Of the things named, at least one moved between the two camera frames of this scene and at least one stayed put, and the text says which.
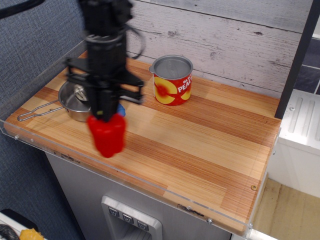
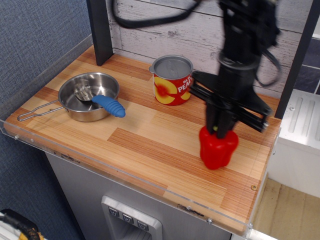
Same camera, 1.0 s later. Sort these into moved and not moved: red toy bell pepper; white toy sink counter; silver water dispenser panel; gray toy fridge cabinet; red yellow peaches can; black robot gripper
Moved: red toy bell pepper; black robot gripper
Not moved: silver water dispenser panel; gray toy fridge cabinet; white toy sink counter; red yellow peaches can
